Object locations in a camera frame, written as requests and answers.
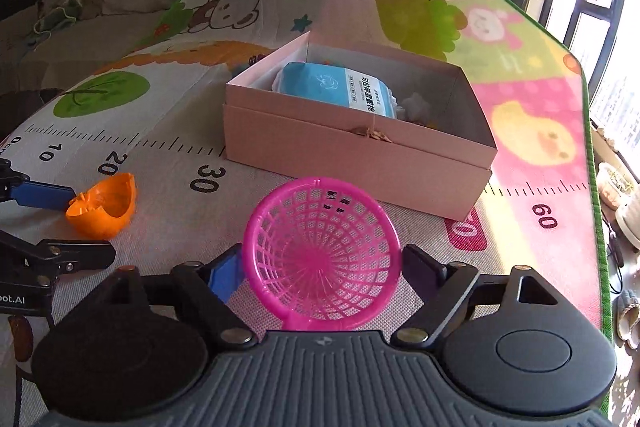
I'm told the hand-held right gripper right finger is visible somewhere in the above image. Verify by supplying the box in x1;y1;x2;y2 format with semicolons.
391;243;562;351

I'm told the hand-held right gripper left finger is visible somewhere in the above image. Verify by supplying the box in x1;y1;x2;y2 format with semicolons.
99;243;258;351

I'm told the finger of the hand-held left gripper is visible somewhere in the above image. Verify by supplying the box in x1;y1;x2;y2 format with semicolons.
0;229;117;291
0;158;81;212

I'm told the orange plastic toy shell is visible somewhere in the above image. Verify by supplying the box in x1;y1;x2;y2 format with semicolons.
65;172;138;239

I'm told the pink plastic basket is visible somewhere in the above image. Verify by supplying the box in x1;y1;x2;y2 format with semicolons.
243;176;402;333

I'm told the pink cardboard box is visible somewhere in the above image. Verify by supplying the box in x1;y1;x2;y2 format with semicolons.
222;30;500;222

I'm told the white plastic toy figure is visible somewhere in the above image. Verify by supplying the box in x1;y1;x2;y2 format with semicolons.
397;91;441;128

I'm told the blue and white tissue pack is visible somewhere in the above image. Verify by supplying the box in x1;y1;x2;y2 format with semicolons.
271;61;399;121

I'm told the cartoon play mat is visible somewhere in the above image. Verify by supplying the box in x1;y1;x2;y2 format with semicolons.
0;0;615;413

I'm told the green cloth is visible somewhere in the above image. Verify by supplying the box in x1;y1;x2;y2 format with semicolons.
32;0;77;44

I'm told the beige covered sofa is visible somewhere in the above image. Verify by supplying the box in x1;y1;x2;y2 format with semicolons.
0;0;281;140

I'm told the white plant pot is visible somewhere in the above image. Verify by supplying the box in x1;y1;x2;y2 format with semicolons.
596;161;640;251

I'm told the beige slipper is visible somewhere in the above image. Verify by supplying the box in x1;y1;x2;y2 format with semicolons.
613;291;640;349

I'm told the black cable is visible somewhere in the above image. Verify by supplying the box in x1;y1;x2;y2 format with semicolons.
606;227;627;294

